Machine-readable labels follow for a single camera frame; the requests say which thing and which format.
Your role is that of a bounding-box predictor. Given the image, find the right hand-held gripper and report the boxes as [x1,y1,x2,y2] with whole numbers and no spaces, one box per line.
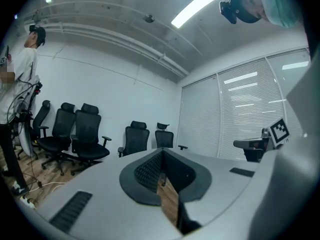
[233,117,291,163]

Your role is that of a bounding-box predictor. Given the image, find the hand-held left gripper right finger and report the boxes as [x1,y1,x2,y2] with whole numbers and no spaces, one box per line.
[162,147,262,237]

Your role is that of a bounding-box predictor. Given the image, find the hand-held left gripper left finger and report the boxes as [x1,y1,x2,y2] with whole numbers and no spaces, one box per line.
[37,147,184,240]

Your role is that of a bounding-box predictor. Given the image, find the black mesh office chair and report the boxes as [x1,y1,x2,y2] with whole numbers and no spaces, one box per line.
[36,102,77,177]
[14,99,51,161]
[117,120,151,159]
[70,103,113,177]

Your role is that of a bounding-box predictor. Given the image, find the black chair with tilted headrest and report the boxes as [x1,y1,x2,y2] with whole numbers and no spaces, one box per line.
[154,122,189,151]

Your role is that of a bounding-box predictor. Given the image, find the white power strip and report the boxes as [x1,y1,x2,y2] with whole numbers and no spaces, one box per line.
[18,195,37,209]

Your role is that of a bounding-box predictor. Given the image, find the white rounded casing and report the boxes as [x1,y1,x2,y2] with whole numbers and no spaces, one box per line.
[19,120,34,158]

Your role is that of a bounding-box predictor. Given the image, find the person's face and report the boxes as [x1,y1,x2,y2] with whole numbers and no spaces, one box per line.
[239,0,268,19]

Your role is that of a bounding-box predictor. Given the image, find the white ceiling pipes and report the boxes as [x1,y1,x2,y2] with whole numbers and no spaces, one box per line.
[34,2,191,79]

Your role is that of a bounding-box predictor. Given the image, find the long white floor cable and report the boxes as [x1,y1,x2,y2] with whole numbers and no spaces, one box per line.
[23,180,68,197]

